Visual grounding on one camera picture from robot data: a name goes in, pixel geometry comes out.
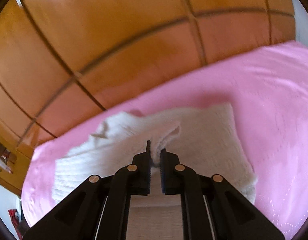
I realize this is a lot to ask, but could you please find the red cloth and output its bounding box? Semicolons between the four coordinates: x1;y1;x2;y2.
8;208;21;228

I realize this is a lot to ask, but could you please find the pink dotted blanket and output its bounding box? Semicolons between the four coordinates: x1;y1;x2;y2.
21;40;308;240

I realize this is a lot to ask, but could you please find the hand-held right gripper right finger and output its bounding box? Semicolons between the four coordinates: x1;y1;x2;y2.
160;148;286;240

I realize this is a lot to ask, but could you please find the white knit sweater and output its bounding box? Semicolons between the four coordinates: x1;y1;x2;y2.
52;103;259;240

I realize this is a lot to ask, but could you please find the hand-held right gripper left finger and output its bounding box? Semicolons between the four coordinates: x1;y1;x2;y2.
23;140;152;240

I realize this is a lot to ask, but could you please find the wooden cabinet with shelf niche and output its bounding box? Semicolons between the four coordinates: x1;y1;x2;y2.
0;120;38;196

